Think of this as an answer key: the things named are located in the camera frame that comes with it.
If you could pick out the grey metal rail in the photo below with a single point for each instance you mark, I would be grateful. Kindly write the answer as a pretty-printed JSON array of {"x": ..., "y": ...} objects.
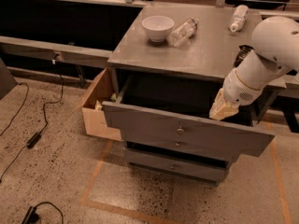
[{"x": 55, "y": 52}]

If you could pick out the grey drawer cabinet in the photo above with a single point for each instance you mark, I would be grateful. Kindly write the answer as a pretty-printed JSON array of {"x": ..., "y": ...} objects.
[{"x": 207, "y": 56}]

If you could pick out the clear plastic bottle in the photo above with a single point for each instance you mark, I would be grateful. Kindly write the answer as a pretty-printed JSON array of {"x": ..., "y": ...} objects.
[{"x": 183, "y": 32}]

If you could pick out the grey bottom drawer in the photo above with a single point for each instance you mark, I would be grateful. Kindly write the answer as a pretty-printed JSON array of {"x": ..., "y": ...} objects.
[{"x": 170, "y": 165}]

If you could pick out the black plug with cable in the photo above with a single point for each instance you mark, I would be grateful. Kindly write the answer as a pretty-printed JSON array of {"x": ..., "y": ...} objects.
[{"x": 32, "y": 217}]

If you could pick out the grey drawer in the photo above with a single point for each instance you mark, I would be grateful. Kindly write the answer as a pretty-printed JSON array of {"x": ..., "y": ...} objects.
[
  {"x": 170, "y": 165},
  {"x": 187, "y": 148},
  {"x": 156, "y": 109}
]

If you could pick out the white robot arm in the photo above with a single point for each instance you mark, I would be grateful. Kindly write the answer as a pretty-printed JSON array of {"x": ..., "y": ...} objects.
[{"x": 275, "y": 52}]

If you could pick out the grey top drawer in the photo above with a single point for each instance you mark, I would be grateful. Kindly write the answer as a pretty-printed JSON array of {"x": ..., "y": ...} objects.
[{"x": 156, "y": 109}]

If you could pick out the cardboard box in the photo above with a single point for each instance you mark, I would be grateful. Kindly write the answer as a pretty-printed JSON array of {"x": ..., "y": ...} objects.
[{"x": 94, "y": 120}]

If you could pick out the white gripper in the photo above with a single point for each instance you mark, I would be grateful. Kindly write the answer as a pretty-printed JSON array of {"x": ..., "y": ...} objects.
[{"x": 240, "y": 90}]

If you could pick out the grey middle drawer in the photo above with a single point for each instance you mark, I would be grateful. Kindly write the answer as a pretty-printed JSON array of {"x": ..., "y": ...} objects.
[{"x": 187, "y": 148}]

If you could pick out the items inside cardboard box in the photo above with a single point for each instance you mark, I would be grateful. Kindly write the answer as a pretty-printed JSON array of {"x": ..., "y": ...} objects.
[{"x": 99, "y": 102}]

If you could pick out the white ceramic bowl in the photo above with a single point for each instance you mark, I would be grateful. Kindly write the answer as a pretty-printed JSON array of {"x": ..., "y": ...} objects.
[{"x": 157, "y": 28}]

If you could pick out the white plastic bottle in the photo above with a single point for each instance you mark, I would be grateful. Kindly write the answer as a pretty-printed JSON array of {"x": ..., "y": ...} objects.
[{"x": 238, "y": 18}]

